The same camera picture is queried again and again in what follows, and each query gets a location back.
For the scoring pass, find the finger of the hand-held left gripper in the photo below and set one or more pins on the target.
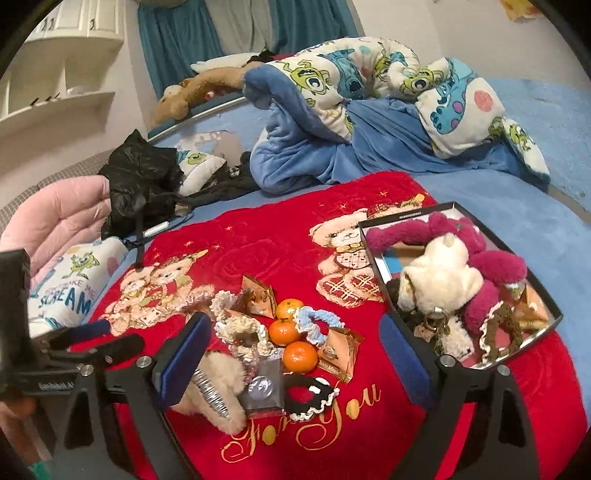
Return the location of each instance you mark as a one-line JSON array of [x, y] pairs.
[[120, 347], [90, 330]]

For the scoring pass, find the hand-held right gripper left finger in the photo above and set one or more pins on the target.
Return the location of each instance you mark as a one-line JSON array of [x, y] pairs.
[[178, 369]]

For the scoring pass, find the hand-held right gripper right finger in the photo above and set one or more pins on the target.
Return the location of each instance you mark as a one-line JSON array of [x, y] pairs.
[[404, 360]]

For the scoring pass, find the white plush toy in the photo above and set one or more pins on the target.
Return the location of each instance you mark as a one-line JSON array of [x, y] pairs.
[[443, 272]]

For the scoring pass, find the black shallow box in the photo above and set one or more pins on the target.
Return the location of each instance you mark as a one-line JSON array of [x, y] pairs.
[[376, 261]]

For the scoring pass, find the brown scrunchie cream lace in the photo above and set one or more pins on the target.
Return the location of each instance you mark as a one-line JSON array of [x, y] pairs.
[[505, 318]]

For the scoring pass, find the pink plush bear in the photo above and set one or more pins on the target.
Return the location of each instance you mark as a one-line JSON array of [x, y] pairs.
[[489, 263]]

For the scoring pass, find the gold pyramid packet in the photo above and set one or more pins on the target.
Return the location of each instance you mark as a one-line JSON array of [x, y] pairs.
[[531, 307], [341, 353], [258, 293]]

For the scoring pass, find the person's left hand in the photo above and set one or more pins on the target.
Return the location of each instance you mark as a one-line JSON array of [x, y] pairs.
[[16, 413]]

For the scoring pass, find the beige furry hair claw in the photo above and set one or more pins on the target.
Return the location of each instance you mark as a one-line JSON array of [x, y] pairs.
[[221, 369]]

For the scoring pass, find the large monster print pillow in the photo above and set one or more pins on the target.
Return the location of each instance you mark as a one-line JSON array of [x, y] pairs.
[[78, 277]]

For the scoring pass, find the dark sachet packet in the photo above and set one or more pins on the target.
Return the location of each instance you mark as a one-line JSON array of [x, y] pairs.
[[263, 387]]

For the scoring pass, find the mandarin orange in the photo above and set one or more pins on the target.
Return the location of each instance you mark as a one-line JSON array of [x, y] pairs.
[[290, 308], [282, 332], [300, 356]]

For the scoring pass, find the blue scrunchie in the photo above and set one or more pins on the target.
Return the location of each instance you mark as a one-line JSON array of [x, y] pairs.
[[304, 318]]

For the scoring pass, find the black scrunchie white lace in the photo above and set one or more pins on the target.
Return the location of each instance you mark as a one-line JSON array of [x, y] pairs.
[[295, 385]]

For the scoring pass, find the pink padded jacket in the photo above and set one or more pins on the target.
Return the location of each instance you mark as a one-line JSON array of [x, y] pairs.
[[60, 217]]

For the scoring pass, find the white pen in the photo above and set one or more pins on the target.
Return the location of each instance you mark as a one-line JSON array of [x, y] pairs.
[[157, 228]]

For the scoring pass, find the black plastic bag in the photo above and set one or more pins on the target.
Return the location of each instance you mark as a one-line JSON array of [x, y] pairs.
[[138, 180]]

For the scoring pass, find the grey fabric headboard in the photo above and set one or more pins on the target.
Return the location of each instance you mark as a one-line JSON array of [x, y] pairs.
[[69, 170]]

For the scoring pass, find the red bear print blanket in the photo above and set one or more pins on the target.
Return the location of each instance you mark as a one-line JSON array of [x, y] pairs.
[[277, 240]]

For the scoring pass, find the black clothes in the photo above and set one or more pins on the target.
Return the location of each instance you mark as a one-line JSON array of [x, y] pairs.
[[226, 184]]

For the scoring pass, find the small monster print pillow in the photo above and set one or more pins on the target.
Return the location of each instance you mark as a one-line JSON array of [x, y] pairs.
[[198, 164]]

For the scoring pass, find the brown plush toy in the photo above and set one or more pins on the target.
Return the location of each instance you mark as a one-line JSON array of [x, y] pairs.
[[184, 94]]

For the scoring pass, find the white shelf cabinet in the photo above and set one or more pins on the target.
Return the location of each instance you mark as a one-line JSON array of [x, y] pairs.
[[69, 69]]

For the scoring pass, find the monster print quilt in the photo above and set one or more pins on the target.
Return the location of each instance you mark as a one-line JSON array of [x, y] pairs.
[[323, 78]]

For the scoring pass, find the white pillow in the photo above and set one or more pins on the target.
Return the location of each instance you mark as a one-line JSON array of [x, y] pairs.
[[221, 62]]

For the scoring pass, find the teal curtain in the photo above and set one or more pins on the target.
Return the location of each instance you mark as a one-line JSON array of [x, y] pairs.
[[314, 18], [184, 46]]

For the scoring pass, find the grey curtain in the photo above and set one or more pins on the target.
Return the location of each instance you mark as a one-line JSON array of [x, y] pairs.
[[244, 27]]

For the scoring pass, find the yellow wall poster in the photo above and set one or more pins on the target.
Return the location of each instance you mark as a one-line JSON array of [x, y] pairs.
[[524, 8]]

